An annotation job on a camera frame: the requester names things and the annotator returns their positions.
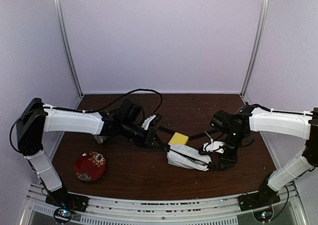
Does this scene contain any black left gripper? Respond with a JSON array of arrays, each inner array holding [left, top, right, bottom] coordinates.
[[120, 119, 164, 149]]

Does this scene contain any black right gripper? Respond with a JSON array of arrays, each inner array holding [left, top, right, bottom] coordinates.
[[218, 131, 246, 171]]

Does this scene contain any white drawstring pouch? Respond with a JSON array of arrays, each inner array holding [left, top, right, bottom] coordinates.
[[166, 144, 215, 171]]

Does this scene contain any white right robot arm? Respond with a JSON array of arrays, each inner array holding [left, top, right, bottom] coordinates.
[[203, 104, 318, 206]]

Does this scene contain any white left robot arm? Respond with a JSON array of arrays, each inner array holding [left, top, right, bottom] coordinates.
[[15, 98, 169, 207]]

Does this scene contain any black comb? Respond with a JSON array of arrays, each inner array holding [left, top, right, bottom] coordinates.
[[158, 126, 175, 135]]

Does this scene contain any yellow sponge block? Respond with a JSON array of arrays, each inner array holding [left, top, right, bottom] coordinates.
[[168, 132, 189, 145]]

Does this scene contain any floral mug yellow inside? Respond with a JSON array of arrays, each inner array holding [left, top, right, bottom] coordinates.
[[93, 135, 109, 144]]

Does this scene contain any red floral plate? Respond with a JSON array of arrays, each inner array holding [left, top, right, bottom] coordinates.
[[74, 151, 106, 182]]

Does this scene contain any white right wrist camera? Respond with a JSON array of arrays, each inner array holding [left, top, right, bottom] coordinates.
[[199, 140, 225, 154]]

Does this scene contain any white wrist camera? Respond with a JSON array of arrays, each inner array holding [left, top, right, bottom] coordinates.
[[141, 114, 162, 130], [199, 140, 225, 154]]

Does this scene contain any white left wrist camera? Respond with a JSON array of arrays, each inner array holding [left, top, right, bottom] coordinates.
[[141, 114, 162, 130]]

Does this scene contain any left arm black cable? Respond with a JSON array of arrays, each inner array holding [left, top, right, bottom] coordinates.
[[9, 88, 163, 156]]

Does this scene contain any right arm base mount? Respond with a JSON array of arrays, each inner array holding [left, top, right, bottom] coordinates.
[[238, 192, 281, 212]]

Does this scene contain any aluminium front rail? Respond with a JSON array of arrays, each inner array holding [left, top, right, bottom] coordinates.
[[21, 182, 305, 225]]

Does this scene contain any right aluminium frame post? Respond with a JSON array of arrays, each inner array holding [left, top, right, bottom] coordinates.
[[240, 0, 270, 99]]

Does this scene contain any aluminium frame post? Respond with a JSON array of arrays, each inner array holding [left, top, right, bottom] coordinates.
[[53, 0, 83, 97], [240, 0, 270, 99]]

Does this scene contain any left aluminium frame post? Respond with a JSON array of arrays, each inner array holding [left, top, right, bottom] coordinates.
[[53, 0, 83, 97]]

